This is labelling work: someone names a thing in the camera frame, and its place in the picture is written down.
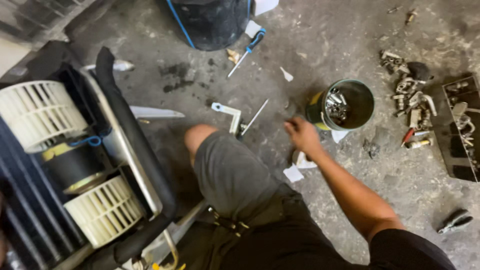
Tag person's right hand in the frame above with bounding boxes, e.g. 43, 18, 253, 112
283, 116, 323, 156

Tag thin metal rod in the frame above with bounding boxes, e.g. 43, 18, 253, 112
240, 98, 270, 137

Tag white paper scrap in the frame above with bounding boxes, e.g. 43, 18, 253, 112
283, 163, 305, 184

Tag heap of bolts in can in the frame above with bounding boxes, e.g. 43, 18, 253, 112
325, 88, 349, 126

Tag green metal can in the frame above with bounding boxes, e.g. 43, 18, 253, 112
305, 79, 375, 131

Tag black belt with buckle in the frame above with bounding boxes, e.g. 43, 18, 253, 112
207, 205, 250, 238

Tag white paper sheet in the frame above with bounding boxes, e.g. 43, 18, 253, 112
254, 0, 280, 16

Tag heap of metal fittings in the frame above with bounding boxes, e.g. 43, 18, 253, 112
379, 50, 439, 150

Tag silver metal panel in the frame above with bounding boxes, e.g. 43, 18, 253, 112
129, 105, 186, 120

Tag black foam insulated pipe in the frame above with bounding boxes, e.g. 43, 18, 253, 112
94, 46, 178, 263

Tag black tray of parts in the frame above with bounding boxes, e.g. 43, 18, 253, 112
431, 75, 480, 183

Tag small white blower wheel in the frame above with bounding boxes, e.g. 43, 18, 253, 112
64, 175, 145, 249

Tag black blower motor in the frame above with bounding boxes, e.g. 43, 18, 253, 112
40, 140, 113, 195

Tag air conditioner unit housing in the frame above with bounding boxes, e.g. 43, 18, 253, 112
0, 40, 211, 270

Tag large white blower wheel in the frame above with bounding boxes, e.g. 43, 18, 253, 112
0, 80, 89, 154

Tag white angled metal bracket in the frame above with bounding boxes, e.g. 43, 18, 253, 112
211, 102, 242, 136

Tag blue handled screwdriver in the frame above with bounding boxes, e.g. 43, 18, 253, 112
227, 28, 266, 79

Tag red handled tool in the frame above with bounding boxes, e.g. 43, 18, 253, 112
401, 128, 415, 147

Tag black bucket with blue cord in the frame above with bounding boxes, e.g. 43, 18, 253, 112
160, 0, 253, 52

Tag black handled pliers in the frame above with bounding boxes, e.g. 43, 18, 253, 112
437, 209, 474, 235

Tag blue wire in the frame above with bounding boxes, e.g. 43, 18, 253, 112
68, 127, 113, 148

